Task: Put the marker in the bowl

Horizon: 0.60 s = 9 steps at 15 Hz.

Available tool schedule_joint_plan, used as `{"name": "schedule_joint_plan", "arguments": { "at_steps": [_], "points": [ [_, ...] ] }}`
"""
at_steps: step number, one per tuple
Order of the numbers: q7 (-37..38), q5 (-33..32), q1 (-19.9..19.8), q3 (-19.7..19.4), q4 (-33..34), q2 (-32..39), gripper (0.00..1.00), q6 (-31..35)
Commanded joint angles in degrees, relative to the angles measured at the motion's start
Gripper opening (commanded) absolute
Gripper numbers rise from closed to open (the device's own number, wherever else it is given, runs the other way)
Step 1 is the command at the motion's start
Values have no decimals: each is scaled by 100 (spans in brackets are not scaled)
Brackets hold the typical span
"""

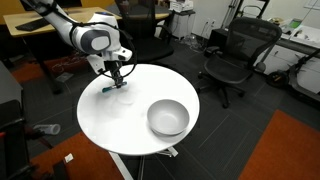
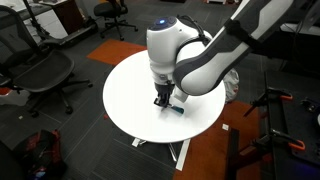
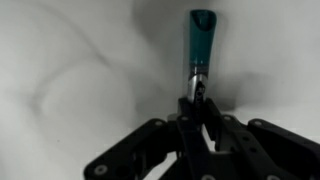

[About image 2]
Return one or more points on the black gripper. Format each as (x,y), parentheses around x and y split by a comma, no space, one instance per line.
(164,88)

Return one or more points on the teal black marker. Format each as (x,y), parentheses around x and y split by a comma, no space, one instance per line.
(176,109)

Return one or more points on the black side table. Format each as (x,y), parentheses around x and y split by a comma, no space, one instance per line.
(293,133)

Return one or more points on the white plastic bag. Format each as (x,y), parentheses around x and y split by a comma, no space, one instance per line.
(232,85)

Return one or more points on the white brown desk cabinet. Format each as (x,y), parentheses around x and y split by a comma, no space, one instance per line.
(58,16)

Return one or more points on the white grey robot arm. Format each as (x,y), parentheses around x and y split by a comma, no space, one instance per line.
(200,63)

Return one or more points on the red black backpack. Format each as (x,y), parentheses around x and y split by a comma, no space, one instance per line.
(40,155)

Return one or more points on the small white paper scrap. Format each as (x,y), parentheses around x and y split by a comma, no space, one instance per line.
(225,126)

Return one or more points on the orange black bar clamp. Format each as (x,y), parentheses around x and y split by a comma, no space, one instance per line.
(283,141)
(270,96)

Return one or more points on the black mesh office chair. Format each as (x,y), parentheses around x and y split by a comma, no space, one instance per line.
(40,71)

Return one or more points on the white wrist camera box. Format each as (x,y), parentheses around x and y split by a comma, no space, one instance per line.
(180,95)

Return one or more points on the white table base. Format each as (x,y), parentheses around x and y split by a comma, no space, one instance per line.
(182,155)

